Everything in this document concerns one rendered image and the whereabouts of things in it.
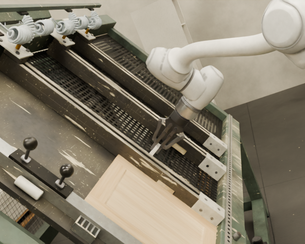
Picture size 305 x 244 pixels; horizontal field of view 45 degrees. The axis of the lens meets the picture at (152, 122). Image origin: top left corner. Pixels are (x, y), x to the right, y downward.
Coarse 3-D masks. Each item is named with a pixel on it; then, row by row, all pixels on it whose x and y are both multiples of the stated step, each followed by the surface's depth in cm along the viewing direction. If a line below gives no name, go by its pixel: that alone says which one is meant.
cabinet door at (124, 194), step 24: (120, 168) 137; (96, 192) 118; (120, 192) 126; (144, 192) 135; (168, 192) 145; (120, 216) 115; (144, 216) 123; (168, 216) 132; (192, 216) 141; (144, 240) 113; (168, 240) 121; (192, 240) 129
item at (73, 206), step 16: (0, 144) 105; (0, 160) 104; (16, 176) 104; (32, 176) 103; (48, 192) 104; (64, 208) 104; (80, 208) 104; (96, 224) 104; (112, 224) 107; (112, 240) 104; (128, 240) 106
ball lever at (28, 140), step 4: (24, 140) 95; (28, 140) 95; (32, 140) 95; (36, 140) 97; (24, 144) 95; (28, 144) 95; (32, 144) 95; (36, 144) 96; (28, 148) 95; (32, 148) 96; (28, 152) 100; (24, 156) 104; (28, 156) 103; (24, 160) 104; (28, 160) 104
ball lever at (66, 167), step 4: (64, 164) 96; (68, 164) 96; (60, 168) 96; (64, 168) 95; (68, 168) 96; (72, 168) 96; (60, 172) 96; (64, 172) 95; (68, 172) 95; (72, 172) 96; (64, 176) 96; (68, 176) 96; (60, 180) 102; (56, 184) 104; (60, 184) 104; (64, 184) 105
